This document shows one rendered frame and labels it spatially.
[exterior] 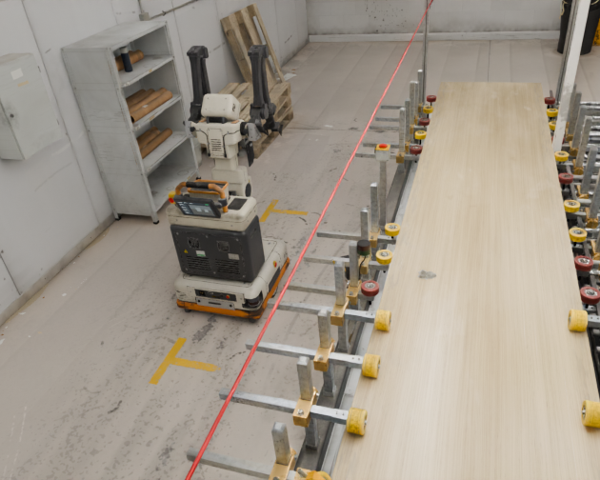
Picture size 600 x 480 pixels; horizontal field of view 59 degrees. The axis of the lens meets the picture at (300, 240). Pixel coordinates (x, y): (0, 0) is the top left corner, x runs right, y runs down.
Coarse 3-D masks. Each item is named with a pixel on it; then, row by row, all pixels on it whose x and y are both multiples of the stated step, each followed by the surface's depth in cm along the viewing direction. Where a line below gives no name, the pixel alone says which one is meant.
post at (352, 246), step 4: (352, 244) 233; (356, 244) 234; (352, 248) 234; (356, 248) 234; (352, 252) 235; (356, 252) 235; (352, 256) 236; (356, 256) 236; (352, 260) 238; (356, 260) 237; (352, 264) 239; (356, 264) 238; (352, 268) 240; (356, 268) 239; (352, 272) 241; (356, 272) 241; (352, 276) 243; (356, 276) 242; (352, 280) 244; (356, 280) 243; (352, 284) 245; (356, 284) 245; (356, 304) 251; (352, 308) 253; (356, 308) 253
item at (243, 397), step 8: (224, 392) 188; (240, 392) 188; (248, 392) 188; (232, 400) 188; (240, 400) 187; (248, 400) 185; (256, 400) 184; (264, 400) 184; (272, 400) 184; (280, 400) 183; (288, 400) 183; (272, 408) 184; (280, 408) 182; (288, 408) 181; (312, 408) 180; (320, 408) 179; (328, 408) 179; (312, 416) 180; (320, 416) 178; (328, 416) 177; (336, 416) 176; (344, 416) 176; (344, 424) 176
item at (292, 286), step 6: (294, 282) 254; (288, 288) 253; (294, 288) 252; (300, 288) 251; (306, 288) 250; (312, 288) 249; (318, 288) 249; (324, 288) 248; (330, 288) 248; (330, 294) 248; (360, 294) 242; (372, 300) 242
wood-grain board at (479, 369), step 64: (448, 128) 380; (512, 128) 370; (448, 192) 304; (512, 192) 297; (448, 256) 254; (512, 256) 249; (448, 320) 218; (512, 320) 214; (384, 384) 193; (448, 384) 191; (512, 384) 188; (576, 384) 186; (384, 448) 171; (448, 448) 170; (512, 448) 168; (576, 448) 166
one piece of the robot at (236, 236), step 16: (176, 192) 326; (224, 192) 317; (176, 208) 335; (224, 208) 322; (240, 208) 328; (256, 208) 340; (176, 224) 339; (192, 224) 335; (208, 224) 331; (224, 224) 327; (240, 224) 323; (256, 224) 343; (176, 240) 347; (192, 240) 342; (208, 240) 338; (224, 240) 334; (240, 240) 330; (256, 240) 346; (192, 256) 352; (208, 256) 346; (224, 256) 342; (240, 256) 338; (256, 256) 348; (192, 272) 359; (208, 272) 355; (224, 272) 350; (240, 272) 346; (256, 272) 351
